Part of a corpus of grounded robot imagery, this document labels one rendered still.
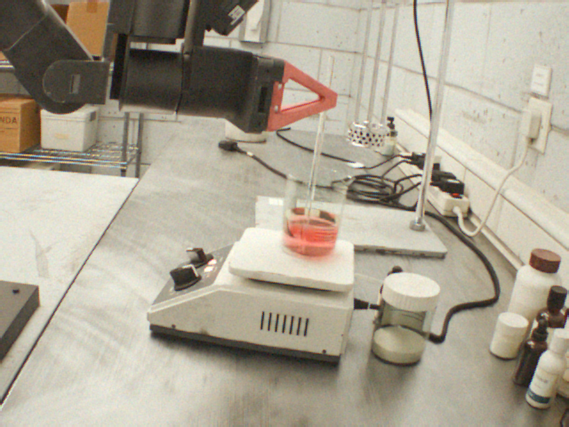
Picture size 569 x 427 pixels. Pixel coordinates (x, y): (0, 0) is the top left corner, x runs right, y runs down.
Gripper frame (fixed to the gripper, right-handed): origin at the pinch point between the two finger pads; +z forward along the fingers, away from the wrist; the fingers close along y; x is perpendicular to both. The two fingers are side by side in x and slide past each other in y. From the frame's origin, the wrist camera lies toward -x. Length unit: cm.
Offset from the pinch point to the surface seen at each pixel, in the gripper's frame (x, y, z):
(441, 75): -3.9, 26.0, 32.1
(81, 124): 46, 221, -13
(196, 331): 23.6, -1.7, -10.5
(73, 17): -4, 219, -23
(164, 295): 21.6, 2.1, -13.0
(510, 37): -15, 36, 55
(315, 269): 15.8, -3.9, -0.1
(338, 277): 15.8, -6.0, 1.4
